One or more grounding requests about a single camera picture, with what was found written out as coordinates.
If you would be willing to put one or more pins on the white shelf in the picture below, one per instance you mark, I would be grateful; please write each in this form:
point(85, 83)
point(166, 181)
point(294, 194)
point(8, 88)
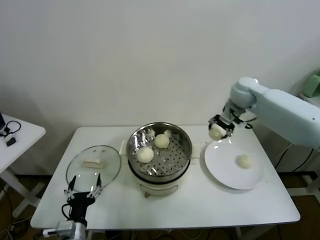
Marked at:
point(312, 99)

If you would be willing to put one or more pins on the white side table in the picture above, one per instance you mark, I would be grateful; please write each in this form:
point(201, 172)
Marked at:
point(22, 140)

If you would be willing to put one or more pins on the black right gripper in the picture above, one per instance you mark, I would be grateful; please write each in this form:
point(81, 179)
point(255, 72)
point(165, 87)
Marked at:
point(225, 122)

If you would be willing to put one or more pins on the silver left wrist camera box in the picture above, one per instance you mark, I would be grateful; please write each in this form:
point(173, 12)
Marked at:
point(65, 227)

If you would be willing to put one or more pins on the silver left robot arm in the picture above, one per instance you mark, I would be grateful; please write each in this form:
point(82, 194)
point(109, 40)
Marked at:
point(80, 230)

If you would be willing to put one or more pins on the white steamed baozi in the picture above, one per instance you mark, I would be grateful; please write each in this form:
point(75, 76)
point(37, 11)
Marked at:
point(162, 141)
point(245, 161)
point(145, 155)
point(215, 134)

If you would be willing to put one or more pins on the white round plate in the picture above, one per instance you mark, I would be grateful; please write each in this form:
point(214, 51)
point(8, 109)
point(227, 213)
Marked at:
point(225, 175)

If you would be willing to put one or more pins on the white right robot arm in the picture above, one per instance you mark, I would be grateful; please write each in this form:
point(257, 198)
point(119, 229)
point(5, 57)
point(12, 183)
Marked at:
point(280, 112)

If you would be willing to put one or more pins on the dark blue box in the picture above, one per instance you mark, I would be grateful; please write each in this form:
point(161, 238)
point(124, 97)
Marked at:
point(1, 121)

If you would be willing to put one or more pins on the glass pot lid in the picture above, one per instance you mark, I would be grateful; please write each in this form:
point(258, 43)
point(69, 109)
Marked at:
point(86, 178)

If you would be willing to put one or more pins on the light green container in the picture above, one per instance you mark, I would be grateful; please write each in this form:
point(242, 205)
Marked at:
point(313, 85)

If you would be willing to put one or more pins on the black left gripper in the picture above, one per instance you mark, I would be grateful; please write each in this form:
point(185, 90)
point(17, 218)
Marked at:
point(79, 206)

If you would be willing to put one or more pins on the small black box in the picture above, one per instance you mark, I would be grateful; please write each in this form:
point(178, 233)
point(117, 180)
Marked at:
point(11, 142)

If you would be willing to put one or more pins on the white electric cooker base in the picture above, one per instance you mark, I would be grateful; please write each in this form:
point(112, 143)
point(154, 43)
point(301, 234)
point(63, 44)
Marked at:
point(160, 186)

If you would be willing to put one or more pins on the stainless steel steamer basket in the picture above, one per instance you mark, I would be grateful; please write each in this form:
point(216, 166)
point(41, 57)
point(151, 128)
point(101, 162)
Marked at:
point(180, 150)

